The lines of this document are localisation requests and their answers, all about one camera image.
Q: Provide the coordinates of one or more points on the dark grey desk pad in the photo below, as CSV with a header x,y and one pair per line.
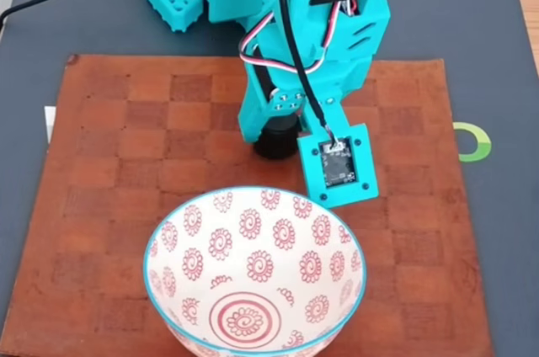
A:
x,y
442,16

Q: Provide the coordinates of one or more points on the black cylinder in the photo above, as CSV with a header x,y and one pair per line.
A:
x,y
273,148

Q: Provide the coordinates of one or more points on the white bowl with red flowers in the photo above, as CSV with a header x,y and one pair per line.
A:
x,y
252,264

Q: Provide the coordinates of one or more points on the brown checkered leather mat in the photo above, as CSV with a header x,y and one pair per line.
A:
x,y
105,205

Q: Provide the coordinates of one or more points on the teal camera mount with board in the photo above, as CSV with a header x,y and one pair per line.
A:
x,y
311,180

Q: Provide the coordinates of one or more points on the white paper sheet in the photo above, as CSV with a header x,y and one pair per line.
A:
x,y
49,121

